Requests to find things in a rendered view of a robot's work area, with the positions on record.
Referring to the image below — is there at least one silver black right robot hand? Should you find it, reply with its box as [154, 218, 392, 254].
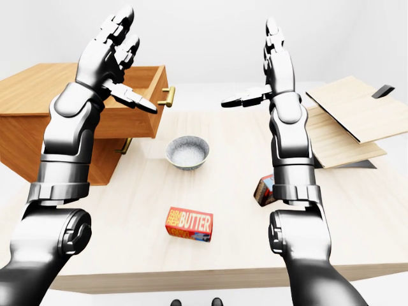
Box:
[220, 17, 296, 108]

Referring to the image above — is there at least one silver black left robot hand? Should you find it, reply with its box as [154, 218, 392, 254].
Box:
[75, 5, 159, 115]

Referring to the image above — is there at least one open wooden drawer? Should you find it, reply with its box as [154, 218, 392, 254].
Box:
[94, 64, 169, 140]

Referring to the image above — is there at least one wooden cabinet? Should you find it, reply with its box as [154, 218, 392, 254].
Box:
[0, 62, 129, 186]

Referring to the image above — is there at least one closed wooden drawer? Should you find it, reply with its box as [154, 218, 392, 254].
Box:
[90, 137, 129, 186]

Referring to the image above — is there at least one pale wooden board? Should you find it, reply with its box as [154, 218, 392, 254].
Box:
[305, 75, 408, 145]
[306, 106, 388, 170]

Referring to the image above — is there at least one black flat strip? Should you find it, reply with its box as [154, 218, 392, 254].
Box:
[370, 84, 397, 99]

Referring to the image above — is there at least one brown printed food box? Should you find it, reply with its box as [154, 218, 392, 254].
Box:
[253, 173, 277, 207]

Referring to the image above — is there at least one grey speckled bowl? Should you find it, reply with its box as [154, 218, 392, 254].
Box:
[164, 135, 211, 171]

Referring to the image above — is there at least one red butter box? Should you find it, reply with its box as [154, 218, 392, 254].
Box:
[164, 206, 214, 244]

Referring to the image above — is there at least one brass drawer handle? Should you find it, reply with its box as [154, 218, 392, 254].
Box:
[157, 85, 177, 108]
[115, 137, 133, 155]

